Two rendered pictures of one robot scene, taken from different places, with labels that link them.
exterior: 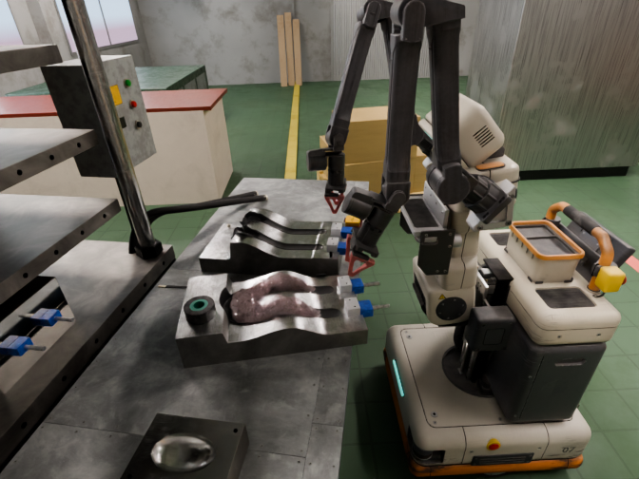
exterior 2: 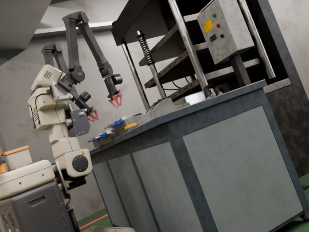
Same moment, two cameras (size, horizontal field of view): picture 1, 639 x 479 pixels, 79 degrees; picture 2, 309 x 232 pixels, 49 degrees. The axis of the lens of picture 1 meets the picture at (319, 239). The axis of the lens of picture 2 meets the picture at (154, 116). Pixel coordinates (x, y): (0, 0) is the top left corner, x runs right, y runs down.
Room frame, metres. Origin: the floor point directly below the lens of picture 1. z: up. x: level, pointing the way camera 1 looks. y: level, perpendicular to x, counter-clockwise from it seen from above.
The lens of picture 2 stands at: (3.21, -1.17, 0.72)
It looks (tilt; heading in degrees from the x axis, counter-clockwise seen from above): 3 degrees up; 146
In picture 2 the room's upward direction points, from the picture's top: 21 degrees counter-clockwise
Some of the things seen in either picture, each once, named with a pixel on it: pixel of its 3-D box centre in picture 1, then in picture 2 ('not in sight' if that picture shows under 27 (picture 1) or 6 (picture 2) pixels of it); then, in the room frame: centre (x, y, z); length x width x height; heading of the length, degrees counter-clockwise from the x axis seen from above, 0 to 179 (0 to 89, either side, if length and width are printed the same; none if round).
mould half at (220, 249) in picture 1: (275, 240); (151, 115); (1.23, 0.16, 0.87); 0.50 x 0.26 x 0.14; 80
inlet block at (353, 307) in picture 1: (368, 308); (94, 139); (0.86, -0.13, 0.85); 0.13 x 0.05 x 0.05; 98
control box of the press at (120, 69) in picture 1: (143, 233); (250, 97); (1.56, 0.82, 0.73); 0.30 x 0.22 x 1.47; 170
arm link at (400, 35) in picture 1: (400, 113); (64, 72); (0.88, -0.19, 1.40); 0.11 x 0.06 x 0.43; 1
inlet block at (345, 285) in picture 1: (358, 285); (102, 136); (0.96, -0.12, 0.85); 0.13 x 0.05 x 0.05; 98
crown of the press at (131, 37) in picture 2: not in sight; (174, 17); (0.79, 1.13, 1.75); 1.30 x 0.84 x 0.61; 170
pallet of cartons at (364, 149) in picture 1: (396, 150); not in sight; (3.54, -0.75, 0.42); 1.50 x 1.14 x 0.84; 91
